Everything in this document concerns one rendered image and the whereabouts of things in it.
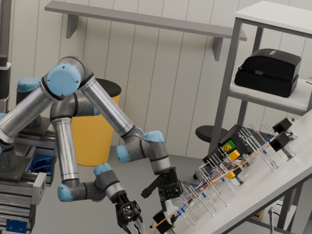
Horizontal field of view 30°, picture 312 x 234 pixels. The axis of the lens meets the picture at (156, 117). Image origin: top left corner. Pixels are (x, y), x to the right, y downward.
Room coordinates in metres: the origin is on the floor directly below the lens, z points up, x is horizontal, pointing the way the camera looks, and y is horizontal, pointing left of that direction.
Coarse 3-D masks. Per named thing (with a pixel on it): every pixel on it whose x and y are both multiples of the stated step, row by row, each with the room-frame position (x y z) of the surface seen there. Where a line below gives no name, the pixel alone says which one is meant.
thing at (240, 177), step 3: (237, 165) 2.14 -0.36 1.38; (243, 165) 2.18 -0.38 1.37; (234, 168) 2.13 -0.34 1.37; (237, 168) 2.13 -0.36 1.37; (234, 171) 2.11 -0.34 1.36; (237, 171) 2.12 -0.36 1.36; (240, 171) 2.13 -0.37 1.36; (234, 174) 2.11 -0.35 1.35; (237, 174) 2.11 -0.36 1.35; (240, 174) 2.13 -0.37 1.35; (237, 177) 2.13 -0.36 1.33; (240, 177) 2.12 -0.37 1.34; (243, 177) 2.12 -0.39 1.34; (237, 180) 2.12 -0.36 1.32; (240, 180) 2.13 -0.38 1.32; (243, 180) 2.11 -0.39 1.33; (246, 180) 2.11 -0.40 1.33; (240, 183) 2.12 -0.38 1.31
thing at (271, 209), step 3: (270, 210) 1.73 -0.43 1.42; (273, 210) 1.74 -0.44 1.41; (270, 213) 1.73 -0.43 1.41; (270, 216) 1.73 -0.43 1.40; (270, 219) 1.73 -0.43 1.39; (270, 222) 1.73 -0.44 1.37; (270, 225) 1.73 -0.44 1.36; (270, 228) 1.73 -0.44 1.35; (273, 228) 1.73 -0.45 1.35; (270, 231) 1.73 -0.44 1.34; (273, 231) 1.73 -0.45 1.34
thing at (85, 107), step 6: (78, 96) 2.40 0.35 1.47; (84, 96) 2.41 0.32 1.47; (78, 102) 2.38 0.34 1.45; (84, 102) 2.39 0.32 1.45; (90, 102) 2.41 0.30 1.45; (78, 108) 2.37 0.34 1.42; (84, 108) 2.39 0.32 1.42; (90, 108) 2.40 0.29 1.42; (78, 114) 2.39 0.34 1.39; (84, 114) 2.40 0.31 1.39; (90, 114) 2.42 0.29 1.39; (96, 114) 2.43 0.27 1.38
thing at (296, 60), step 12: (252, 60) 2.96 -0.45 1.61; (264, 60) 2.94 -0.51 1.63; (276, 60) 2.92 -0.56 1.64; (288, 60) 2.95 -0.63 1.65; (300, 60) 3.05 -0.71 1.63; (240, 72) 2.97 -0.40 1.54; (252, 72) 2.96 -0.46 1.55; (264, 72) 2.93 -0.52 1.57; (276, 72) 2.91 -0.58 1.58; (288, 72) 2.89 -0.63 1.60; (240, 84) 2.97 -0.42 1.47; (252, 84) 2.95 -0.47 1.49; (264, 84) 2.93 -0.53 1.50; (276, 84) 2.91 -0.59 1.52; (288, 84) 2.89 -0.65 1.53; (288, 96) 2.89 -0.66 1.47
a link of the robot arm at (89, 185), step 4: (88, 184) 2.20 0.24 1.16; (92, 184) 2.20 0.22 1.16; (88, 188) 2.18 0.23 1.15; (92, 188) 2.19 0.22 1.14; (96, 188) 2.19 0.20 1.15; (88, 192) 2.17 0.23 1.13; (92, 192) 2.18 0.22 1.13; (96, 192) 2.19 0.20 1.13; (100, 192) 2.19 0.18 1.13; (104, 192) 2.19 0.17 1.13; (88, 196) 2.17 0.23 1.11; (92, 196) 2.18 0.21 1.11; (96, 196) 2.19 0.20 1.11; (100, 196) 2.20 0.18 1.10; (104, 196) 2.23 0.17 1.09; (92, 200) 2.22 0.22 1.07; (96, 200) 2.22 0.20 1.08; (100, 200) 2.23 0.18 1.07
